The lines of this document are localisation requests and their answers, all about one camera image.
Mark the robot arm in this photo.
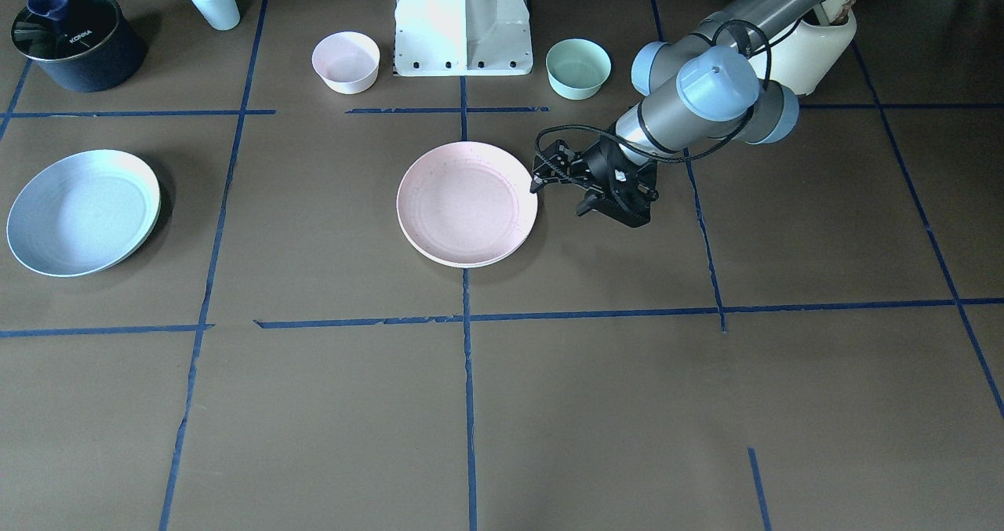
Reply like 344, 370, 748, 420
529, 0, 828, 227

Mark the dark blue saucepan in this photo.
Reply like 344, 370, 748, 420
10, 0, 147, 93

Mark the cream plate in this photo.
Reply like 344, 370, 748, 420
401, 226, 532, 269

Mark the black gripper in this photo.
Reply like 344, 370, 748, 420
529, 137, 659, 228

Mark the green bowl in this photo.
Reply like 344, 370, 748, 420
545, 38, 613, 100

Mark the pink plate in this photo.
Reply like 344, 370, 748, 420
397, 141, 538, 230

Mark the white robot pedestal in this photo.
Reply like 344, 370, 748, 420
392, 0, 534, 78

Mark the cream toaster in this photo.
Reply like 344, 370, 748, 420
770, 0, 857, 96

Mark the blue plate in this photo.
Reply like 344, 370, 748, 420
5, 149, 162, 278

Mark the pink bowl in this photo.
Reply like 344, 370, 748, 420
311, 31, 381, 95

